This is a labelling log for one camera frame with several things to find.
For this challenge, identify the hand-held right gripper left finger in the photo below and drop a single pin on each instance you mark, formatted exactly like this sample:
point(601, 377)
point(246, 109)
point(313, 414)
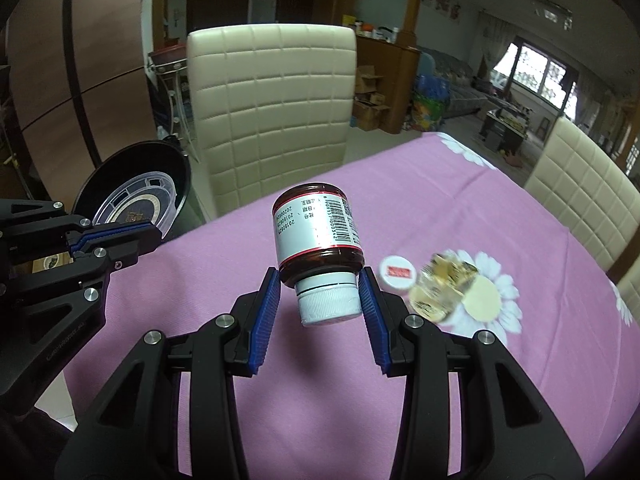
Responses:
point(262, 325)

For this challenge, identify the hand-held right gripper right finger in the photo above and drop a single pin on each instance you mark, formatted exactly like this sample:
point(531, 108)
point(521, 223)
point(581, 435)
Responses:
point(372, 320)

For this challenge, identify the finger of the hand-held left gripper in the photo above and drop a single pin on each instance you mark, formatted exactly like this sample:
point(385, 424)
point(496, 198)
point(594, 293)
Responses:
point(117, 252)
point(120, 227)

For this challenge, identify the black round trash bin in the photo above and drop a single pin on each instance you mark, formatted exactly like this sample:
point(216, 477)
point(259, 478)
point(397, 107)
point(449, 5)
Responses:
point(150, 155)

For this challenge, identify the brown medicine bottle white cap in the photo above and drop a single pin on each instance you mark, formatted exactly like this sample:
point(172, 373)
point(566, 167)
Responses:
point(315, 230)

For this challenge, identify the white round cap red label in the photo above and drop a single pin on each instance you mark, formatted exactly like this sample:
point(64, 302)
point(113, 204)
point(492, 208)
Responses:
point(397, 272)

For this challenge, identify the pink floral tablecloth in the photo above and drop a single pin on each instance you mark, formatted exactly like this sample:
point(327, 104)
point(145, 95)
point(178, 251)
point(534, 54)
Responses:
point(225, 260)

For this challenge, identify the crumpled gold foil wrapper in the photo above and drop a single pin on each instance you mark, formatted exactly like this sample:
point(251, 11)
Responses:
point(442, 285)

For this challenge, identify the brown wooden sliding door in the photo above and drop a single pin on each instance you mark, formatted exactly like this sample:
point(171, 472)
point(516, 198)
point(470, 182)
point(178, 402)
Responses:
point(100, 60)

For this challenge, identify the open cardboard box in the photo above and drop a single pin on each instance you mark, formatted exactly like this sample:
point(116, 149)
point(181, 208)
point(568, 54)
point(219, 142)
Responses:
point(369, 80)
point(371, 110)

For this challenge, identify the colourful printed bag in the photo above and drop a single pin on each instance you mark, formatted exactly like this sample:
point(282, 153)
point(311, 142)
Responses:
point(430, 102)

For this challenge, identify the low coffee table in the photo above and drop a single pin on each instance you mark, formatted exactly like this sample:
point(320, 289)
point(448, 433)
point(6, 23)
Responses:
point(505, 127)

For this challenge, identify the wooden partition cabinet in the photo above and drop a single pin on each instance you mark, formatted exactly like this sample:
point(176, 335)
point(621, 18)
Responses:
point(400, 85)

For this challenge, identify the grey sofa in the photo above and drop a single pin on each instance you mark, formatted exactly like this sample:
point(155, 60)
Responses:
point(462, 87)

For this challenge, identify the assorted small bottles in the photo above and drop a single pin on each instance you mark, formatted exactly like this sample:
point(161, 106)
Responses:
point(372, 32)

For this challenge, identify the window with grille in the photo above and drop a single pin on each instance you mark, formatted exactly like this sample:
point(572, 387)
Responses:
point(537, 72)

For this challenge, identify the ceiling light fixture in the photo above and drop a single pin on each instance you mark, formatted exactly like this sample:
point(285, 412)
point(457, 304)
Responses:
point(550, 5)

